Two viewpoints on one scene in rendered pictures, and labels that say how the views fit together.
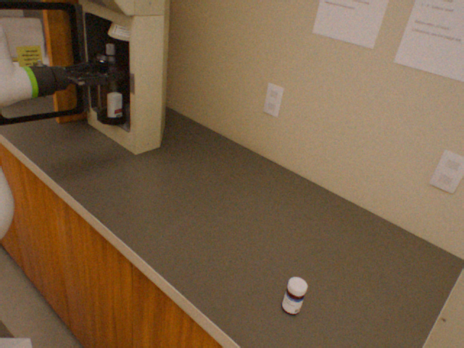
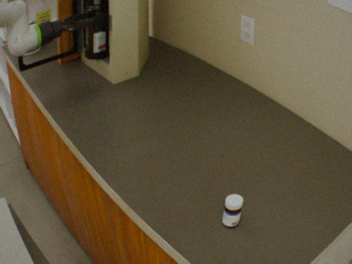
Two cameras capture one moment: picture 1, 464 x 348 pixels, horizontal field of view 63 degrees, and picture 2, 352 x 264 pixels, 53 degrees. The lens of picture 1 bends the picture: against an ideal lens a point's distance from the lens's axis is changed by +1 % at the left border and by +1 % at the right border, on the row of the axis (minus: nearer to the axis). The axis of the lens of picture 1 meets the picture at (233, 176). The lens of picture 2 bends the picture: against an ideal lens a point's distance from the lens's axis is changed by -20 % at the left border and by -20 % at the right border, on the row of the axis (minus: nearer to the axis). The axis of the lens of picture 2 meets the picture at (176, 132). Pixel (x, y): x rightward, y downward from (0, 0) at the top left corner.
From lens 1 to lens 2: 0.27 m
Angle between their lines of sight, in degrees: 14
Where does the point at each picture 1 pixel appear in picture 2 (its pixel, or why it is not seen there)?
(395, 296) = (326, 208)
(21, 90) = (31, 42)
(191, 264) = (144, 185)
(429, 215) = not seen: outside the picture
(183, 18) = not seen: outside the picture
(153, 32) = not seen: outside the picture
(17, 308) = (44, 221)
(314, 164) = (289, 91)
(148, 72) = (125, 12)
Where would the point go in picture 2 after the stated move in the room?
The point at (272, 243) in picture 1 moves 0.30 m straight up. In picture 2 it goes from (232, 168) to (240, 67)
